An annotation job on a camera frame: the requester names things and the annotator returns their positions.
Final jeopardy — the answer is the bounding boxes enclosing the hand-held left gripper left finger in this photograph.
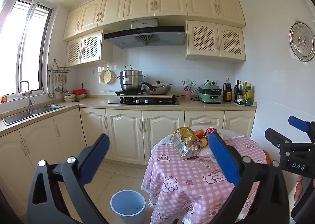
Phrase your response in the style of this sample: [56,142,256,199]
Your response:
[27,133,110,224]

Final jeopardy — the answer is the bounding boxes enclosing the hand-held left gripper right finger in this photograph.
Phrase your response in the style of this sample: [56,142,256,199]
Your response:
[208,132,289,224]

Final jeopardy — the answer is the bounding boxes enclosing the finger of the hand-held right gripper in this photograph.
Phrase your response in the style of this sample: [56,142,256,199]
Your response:
[265,128,310,153]
[288,116,315,138]

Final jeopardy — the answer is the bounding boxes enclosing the blue plastic bin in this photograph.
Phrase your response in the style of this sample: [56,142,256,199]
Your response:
[110,190,146,224]

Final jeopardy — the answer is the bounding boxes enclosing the person's right hand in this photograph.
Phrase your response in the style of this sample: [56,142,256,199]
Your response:
[294,175,305,202]

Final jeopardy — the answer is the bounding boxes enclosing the pink checked tablecloth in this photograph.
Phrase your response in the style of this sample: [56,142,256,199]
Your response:
[141,135,271,224]

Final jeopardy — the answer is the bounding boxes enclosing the gold snack bag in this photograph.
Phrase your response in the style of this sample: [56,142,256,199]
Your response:
[170,127,205,160]

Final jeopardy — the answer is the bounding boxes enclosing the beige countertop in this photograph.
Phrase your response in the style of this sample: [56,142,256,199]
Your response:
[0,95,258,138]

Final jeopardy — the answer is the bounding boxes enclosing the green yellow bottle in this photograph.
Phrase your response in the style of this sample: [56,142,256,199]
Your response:
[244,83,252,106]

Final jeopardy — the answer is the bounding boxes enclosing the group of dark condiment bottles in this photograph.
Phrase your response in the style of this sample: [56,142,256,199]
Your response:
[234,80,246,105]

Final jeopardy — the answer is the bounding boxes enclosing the green electric cooker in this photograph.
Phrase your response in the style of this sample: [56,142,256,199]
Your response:
[197,84,224,104]

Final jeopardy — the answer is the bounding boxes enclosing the large soy sauce bottle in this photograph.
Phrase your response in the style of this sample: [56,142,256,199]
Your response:
[223,78,232,102]

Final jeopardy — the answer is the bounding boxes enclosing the black gas stove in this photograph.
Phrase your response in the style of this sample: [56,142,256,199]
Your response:
[109,96,180,106]

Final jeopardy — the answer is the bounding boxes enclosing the yellow perforated plate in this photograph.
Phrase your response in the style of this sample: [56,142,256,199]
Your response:
[100,69,116,85]

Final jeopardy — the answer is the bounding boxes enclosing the round metal steamer tray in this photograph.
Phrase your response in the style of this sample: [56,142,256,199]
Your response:
[289,21,315,62]

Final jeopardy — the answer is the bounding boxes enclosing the steel steamer pot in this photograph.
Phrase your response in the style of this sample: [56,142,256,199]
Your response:
[116,65,145,91]

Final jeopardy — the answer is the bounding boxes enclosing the row of hanging utensils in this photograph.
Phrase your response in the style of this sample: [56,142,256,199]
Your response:
[48,72,69,98]

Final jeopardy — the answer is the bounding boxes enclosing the bundle of chopsticks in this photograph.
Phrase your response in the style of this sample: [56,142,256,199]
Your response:
[182,80,196,91]

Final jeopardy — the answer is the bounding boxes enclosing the steel sink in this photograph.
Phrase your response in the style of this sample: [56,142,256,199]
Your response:
[2,104,66,126]

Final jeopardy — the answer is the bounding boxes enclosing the steel faucet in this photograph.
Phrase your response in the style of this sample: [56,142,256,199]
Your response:
[19,80,35,113]

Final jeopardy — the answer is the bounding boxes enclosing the steel wok with lid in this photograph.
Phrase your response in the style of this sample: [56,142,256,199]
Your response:
[140,80,173,95]

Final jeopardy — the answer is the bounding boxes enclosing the metal utensil rack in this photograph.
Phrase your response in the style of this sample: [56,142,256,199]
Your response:
[48,59,72,74]

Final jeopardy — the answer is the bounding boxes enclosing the cream lattice door cabinet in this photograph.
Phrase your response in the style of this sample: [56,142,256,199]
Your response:
[185,20,246,63]
[65,30,114,67]

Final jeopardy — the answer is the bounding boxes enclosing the range hood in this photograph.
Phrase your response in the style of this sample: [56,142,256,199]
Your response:
[104,18,186,49]

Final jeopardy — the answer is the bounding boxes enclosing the cream upper cabinets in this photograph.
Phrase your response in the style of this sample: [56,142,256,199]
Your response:
[63,0,246,41]

